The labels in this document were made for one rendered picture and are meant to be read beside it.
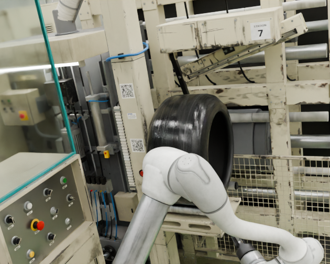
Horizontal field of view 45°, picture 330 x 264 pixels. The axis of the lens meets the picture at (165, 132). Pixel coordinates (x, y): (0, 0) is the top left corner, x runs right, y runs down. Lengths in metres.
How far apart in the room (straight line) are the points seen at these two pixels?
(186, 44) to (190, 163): 1.03
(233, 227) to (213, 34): 1.03
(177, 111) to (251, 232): 0.71
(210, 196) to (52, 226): 0.96
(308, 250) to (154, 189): 0.62
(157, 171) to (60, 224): 0.83
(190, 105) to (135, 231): 0.74
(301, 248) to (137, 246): 0.59
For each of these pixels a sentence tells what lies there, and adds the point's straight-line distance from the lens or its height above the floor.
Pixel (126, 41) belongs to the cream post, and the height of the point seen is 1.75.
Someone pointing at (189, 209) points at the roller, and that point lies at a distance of 2.02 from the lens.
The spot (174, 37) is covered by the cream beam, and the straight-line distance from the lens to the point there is 2.11.
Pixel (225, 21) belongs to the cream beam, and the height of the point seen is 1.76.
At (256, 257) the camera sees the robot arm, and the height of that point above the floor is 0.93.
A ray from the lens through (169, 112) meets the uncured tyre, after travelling 1.86.
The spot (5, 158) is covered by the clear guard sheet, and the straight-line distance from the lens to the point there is 1.69.
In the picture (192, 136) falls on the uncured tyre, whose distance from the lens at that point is 1.76.
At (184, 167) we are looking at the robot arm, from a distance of 1.16.
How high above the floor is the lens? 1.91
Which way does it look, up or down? 18 degrees down
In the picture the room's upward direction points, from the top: 9 degrees counter-clockwise
